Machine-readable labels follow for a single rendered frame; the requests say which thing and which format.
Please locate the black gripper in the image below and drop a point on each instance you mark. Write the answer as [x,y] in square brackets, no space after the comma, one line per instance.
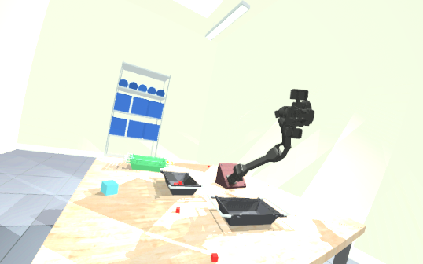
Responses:
[294,113]

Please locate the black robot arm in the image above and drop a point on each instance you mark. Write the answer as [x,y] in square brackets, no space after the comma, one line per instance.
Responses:
[274,155]

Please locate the small cyan cube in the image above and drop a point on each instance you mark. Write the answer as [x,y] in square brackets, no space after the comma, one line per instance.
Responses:
[109,187]

